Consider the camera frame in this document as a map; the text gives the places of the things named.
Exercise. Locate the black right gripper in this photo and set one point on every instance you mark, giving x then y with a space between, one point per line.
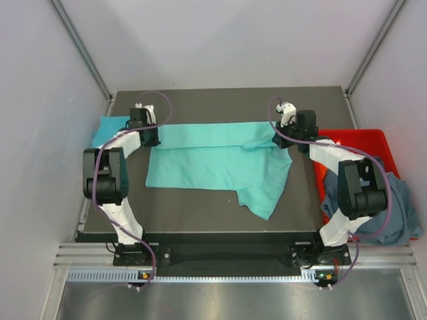
278 139

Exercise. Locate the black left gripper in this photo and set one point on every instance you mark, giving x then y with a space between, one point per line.
154 142

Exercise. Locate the teal t-shirt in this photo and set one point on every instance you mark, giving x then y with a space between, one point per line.
238 157

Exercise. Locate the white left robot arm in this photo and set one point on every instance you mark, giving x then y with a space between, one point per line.
105 176

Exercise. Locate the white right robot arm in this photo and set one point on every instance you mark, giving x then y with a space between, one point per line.
363 187

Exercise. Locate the folded blue t-shirt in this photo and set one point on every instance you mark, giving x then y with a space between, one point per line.
108 127

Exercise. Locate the red plastic bin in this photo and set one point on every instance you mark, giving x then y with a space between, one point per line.
371 141

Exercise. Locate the grey-blue t-shirt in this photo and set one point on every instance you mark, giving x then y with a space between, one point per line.
404 222

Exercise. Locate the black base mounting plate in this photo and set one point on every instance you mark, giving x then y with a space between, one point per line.
232 254

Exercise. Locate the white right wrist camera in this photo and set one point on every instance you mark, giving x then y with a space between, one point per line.
287 112

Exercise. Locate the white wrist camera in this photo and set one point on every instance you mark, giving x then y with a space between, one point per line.
151 118
287 112

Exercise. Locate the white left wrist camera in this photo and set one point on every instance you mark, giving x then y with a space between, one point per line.
151 118

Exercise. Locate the grey slotted cable duct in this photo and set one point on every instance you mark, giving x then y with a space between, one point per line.
139 276

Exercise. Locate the grey aluminium corner post right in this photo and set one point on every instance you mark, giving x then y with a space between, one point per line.
373 49

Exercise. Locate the grey aluminium corner post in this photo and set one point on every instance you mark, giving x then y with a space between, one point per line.
77 41
373 49

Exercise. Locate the grey aluminium corner post left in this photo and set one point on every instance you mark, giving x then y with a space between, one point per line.
77 41

